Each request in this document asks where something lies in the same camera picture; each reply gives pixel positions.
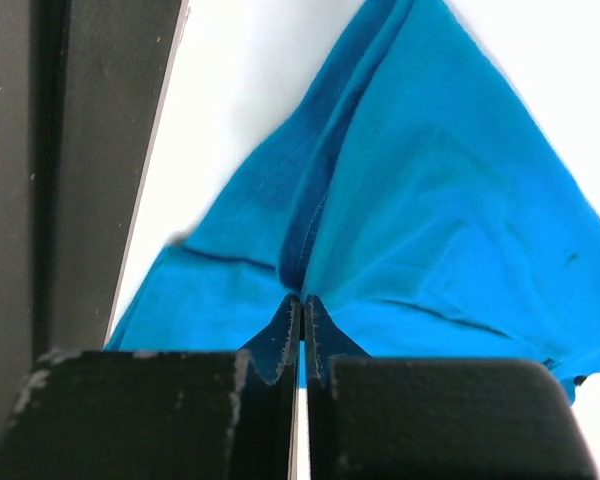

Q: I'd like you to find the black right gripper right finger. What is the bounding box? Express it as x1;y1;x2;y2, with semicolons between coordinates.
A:
303;296;598;479

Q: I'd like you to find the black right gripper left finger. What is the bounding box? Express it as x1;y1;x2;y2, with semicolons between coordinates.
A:
0;296;301;479

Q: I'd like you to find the blue t-shirt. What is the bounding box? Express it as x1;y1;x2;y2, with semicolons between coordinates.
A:
107;1;600;396

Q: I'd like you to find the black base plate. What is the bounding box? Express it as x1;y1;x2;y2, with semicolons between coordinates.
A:
0;1;187;427

